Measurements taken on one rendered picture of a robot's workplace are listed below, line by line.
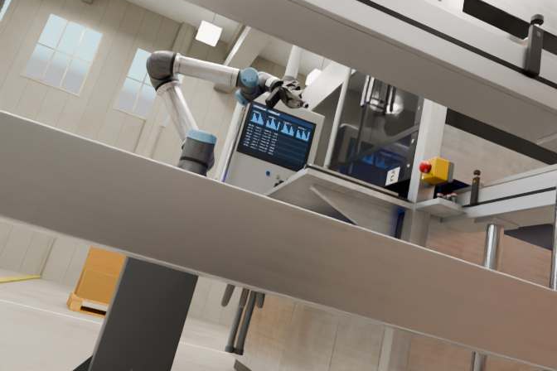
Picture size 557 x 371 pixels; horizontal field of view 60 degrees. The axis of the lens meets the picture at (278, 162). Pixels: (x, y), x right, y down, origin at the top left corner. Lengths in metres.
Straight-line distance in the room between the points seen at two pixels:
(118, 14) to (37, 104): 2.69
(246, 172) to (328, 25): 1.84
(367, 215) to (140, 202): 1.21
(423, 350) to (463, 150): 0.72
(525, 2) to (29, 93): 9.79
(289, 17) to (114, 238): 0.42
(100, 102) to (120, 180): 10.26
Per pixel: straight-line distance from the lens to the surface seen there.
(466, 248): 1.81
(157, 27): 11.66
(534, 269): 2.00
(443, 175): 1.68
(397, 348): 1.65
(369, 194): 1.64
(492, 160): 1.95
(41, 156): 0.63
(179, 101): 2.12
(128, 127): 10.73
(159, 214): 0.61
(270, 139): 2.63
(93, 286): 4.97
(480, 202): 1.62
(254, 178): 2.56
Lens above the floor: 0.40
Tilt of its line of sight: 17 degrees up
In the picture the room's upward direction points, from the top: 15 degrees clockwise
